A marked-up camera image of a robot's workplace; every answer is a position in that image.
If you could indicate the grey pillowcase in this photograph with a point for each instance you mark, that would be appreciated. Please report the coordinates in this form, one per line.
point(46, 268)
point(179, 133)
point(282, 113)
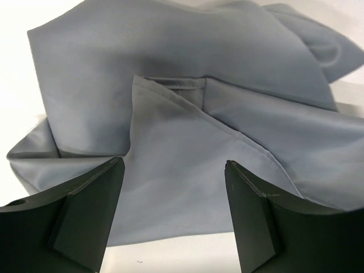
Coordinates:
point(177, 91)

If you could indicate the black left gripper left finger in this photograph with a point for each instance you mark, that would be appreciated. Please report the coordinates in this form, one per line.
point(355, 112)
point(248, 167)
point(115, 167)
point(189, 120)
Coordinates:
point(64, 228)

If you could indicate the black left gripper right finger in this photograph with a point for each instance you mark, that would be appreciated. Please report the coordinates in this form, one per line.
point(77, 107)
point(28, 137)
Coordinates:
point(276, 231)

